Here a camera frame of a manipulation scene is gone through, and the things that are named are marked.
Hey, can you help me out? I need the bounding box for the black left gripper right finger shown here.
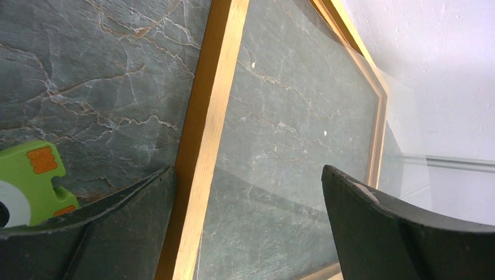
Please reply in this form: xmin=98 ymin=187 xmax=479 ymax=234
xmin=321 ymin=165 xmax=494 ymax=279

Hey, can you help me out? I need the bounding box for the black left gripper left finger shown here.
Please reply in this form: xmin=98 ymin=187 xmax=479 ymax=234
xmin=1 ymin=167 xmax=176 ymax=279

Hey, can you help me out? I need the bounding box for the clear acrylic glazing sheet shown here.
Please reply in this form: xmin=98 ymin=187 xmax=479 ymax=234
xmin=208 ymin=0 xmax=434 ymax=280

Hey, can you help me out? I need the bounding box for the wooden picture frame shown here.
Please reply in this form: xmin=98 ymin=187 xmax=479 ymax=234
xmin=156 ymin=1 xmax=387 ymax=279

